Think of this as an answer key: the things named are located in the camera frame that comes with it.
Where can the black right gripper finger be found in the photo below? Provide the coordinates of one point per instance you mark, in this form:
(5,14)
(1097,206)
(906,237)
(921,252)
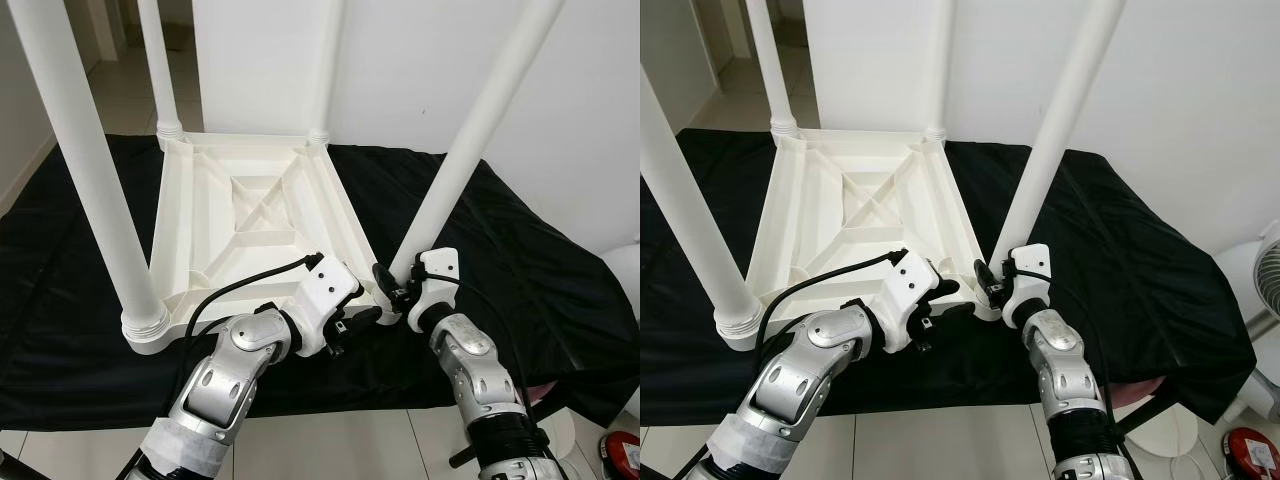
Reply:
(982,274)
(383,278)

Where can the black table cloth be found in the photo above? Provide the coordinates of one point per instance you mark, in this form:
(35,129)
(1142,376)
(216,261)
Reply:
(1150,300)
(560,300)

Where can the black table leg bar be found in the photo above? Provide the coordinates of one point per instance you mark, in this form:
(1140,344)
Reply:
(1142,415)
(470,455)

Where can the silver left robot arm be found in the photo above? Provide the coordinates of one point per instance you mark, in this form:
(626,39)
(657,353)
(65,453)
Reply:
(225,380)
(810,380)

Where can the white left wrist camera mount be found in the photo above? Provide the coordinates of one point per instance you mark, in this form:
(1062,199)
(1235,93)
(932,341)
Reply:
(910,280)
(330,285)

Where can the pink stool seat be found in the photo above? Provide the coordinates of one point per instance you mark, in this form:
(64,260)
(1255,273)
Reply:
(542,390)
(1140,388)

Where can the white plastic table top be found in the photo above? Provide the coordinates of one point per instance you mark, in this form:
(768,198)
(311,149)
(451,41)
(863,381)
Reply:
(220,220)
(840,220)

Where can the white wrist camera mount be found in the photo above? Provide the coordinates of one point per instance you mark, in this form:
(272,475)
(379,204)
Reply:
(440,265)
(910,280)
(330,285)
(1035,262)

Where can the red round floor object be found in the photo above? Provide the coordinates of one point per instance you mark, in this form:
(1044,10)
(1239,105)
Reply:
(622,455)
(1252,448)

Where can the white round stand base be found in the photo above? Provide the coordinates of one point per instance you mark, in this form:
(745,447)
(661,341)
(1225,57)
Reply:
(560,438)
(1168,435)

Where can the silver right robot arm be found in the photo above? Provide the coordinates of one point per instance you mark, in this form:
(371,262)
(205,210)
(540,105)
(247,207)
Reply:
(470,370)
(1060,365)

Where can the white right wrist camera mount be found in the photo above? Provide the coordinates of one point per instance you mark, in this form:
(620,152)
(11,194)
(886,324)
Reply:
(440,265)
(1035,262)

